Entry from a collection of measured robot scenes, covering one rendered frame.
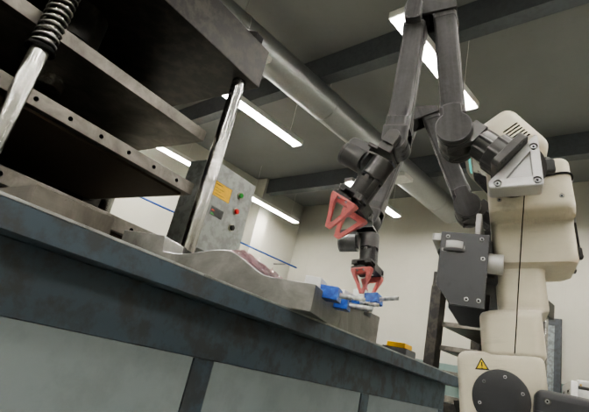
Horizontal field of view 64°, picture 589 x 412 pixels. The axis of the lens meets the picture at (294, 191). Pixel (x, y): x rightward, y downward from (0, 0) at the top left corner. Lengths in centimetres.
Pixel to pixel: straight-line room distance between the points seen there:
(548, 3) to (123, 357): 445
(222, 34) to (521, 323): 153
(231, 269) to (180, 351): 26
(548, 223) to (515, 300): 18
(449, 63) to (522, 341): 63
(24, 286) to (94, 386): 18
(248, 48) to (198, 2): 31
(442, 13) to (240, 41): 106
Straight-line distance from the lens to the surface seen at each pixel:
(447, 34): 125
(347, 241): 149
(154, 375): 82
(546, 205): 111
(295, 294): 96
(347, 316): 130
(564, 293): 794
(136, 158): 178
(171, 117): 194
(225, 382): 93
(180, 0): 193
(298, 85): 541
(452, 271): 107
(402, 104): 114
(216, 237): 211
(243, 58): 210
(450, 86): 115
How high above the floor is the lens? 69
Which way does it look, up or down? 20 degrees up
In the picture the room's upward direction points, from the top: 13 degrees clockwise
